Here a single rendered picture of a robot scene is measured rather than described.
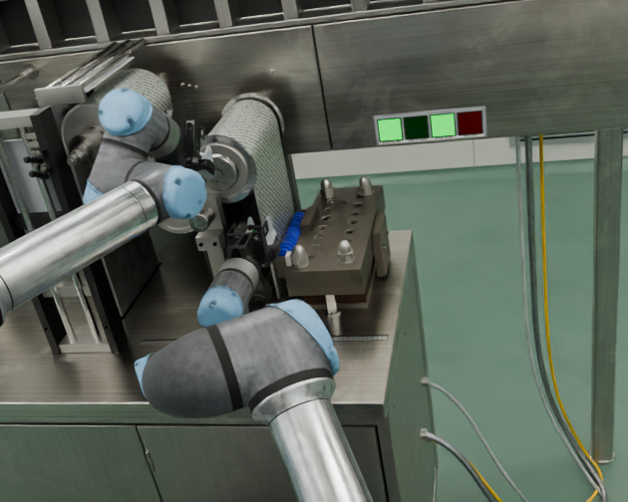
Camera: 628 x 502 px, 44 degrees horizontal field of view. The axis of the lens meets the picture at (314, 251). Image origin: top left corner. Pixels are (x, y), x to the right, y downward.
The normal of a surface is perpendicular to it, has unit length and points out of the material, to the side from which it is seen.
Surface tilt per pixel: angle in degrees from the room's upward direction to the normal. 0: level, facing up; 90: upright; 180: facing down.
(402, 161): 90
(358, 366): 0
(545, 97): 90
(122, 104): 51
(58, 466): 90
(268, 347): 40
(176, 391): 75
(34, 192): 90
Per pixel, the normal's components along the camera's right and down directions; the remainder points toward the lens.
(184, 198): 0.77, 0.19
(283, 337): 0.12, -0.48
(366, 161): -0.18, 0.50
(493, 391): -0.16, -0.87
